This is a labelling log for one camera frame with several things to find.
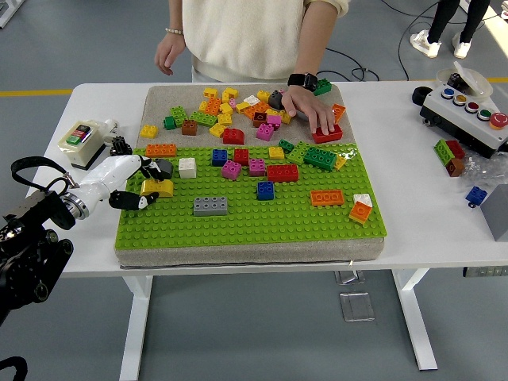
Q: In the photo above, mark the person's left hand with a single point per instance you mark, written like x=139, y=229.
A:
x=309, y=107

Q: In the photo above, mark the person's right hand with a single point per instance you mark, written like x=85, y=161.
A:
x=170, y=53

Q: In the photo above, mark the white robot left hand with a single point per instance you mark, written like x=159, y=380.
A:
x=107, y=174

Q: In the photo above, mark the red eight-stud brick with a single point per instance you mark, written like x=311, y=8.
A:
x=329, y=138
x=282, y=174

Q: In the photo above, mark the yellow arched brick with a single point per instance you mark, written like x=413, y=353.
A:
x=160, y=188

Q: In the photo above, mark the dark grey sloped brick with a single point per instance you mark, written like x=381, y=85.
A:
x=274, y=100
x=166, y=168

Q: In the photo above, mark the light grey eight-stud brick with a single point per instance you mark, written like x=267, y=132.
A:
x=301, y=116
x=210, y=206

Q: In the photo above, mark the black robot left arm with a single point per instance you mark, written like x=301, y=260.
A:
x=28, y=254

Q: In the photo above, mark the person's right forearm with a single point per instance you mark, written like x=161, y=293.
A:
x=176, y=14

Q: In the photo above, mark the person's left forearm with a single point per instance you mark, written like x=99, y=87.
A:
x=313, y=43

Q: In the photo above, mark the dark green eight-stud brick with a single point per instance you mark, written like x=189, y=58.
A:
x=320, y=158
x=323, y=87

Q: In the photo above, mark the yellow toy brick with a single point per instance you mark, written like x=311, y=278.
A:
x=217, y=129
x=285, y=118
x=226, y=108
x=202, y=106
x=229, y=94
x=263, y=95
x=242, y=107
x=211, y=93
x=224, y=119

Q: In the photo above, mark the pink toy brick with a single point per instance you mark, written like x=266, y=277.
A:
x=274, y=120

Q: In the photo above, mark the dark green four-stud brick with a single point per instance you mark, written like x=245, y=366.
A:
x=286, y=146

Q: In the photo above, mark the light green eight-stud brick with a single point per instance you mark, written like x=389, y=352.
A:
x=297, y=153
x=203, y=118

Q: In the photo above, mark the brown toy brick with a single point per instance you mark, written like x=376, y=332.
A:
x=260, y=119
x=455, y=167

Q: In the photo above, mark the pink four-stud brick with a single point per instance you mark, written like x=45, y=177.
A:
x=257, y=168
x=231, y=170
x=265, y=132

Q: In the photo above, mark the orange toy brick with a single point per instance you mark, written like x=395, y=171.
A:
x=258, y=108

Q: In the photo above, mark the yellow four-stud brick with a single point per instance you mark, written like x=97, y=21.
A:
x=148, y=131
x=276, y=153

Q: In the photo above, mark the white toy brick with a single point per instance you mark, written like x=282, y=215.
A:
x=251, y=99
x=363, y=199

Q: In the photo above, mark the orange eight-stud brick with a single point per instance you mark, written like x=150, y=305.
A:
x=327, y=198
x=213, y=106
x=160, y=150

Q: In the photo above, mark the small yellow brick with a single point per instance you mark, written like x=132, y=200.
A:
x=340, y=163

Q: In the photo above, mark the dark green toy brick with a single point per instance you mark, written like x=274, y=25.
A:
x=169, y=123

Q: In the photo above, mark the brown four-stud brick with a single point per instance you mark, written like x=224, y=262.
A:
x=189, y=127

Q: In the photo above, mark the white four-stud brick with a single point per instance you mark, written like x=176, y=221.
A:
x=187, y=168

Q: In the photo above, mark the red arched brick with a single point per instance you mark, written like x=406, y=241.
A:
x=233, y=136

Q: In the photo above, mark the red four-stud brick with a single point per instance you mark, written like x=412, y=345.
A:
x=241, y=157

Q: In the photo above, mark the blue four-stud brick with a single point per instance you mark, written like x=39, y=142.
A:
x=219, y=158
x=265, y=191

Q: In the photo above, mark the orange and yellow brick stack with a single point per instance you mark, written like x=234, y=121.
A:
x=360, y=213

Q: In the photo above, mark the green studded baseplate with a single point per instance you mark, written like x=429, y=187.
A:
x=278, y=226

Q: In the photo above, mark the red toy brick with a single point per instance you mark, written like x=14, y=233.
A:
x=456, y=148

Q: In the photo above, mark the black wristwatch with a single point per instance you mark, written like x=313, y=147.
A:
x=303, y=80

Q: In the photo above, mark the black gear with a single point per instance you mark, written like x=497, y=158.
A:
x=120, y=145

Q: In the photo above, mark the person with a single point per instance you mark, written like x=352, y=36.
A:
x=246, y=35
x=444, y=20

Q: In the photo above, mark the black tape roll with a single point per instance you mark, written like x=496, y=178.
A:
x=420, y=95

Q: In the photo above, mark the white table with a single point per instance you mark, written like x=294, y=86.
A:
x=397, y=178

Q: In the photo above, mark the white push-button control box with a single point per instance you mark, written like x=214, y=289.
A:
x=464, y=119

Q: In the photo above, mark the grey-brown foam mat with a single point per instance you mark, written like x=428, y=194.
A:
x=246, y=252

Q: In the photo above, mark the clear plastic container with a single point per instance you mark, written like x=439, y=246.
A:
x=474, y=81

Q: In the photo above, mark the crumpled clear plastic bag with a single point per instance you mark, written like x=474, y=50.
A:
x=482, y=170

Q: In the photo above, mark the table control panel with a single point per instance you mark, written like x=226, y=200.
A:
x=485, y=271

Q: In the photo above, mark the cream switch box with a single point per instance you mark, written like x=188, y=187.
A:
x=81, y=141

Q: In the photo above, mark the white furniture frame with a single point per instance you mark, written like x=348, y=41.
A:
x=7, y=12

